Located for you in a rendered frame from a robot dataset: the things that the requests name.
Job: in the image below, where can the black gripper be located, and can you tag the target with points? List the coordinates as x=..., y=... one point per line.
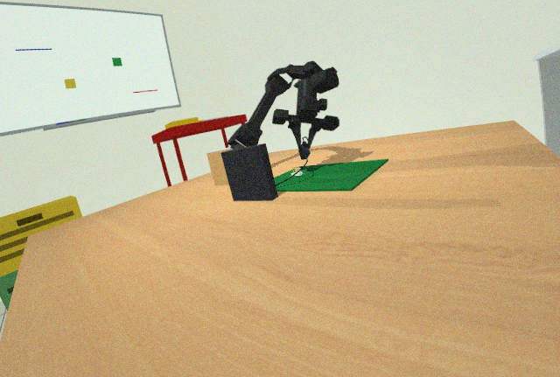
x=329, y=123

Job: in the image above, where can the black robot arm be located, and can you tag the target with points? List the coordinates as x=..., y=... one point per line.
x=313, y=79

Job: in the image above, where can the green circuit board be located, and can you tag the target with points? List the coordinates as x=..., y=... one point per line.
x=337, y=177

